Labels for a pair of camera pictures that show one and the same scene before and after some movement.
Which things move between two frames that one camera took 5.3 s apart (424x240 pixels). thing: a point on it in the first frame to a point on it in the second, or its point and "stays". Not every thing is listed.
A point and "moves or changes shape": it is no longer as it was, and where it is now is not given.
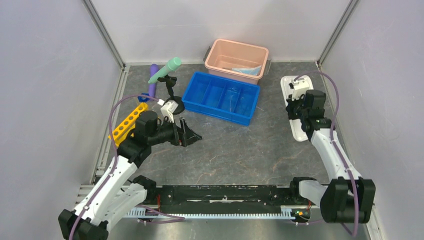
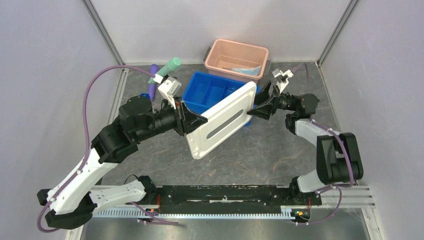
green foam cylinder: [172, 64] stays
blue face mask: [254, 71] stays
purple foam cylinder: [152, 86] stays
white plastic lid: [299, 132] moves or changes shape
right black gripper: [290, 103] to [263, 97]
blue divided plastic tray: [221, 97] stays
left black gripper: [184, 136] to [186, 121]
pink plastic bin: [235, 60] stays
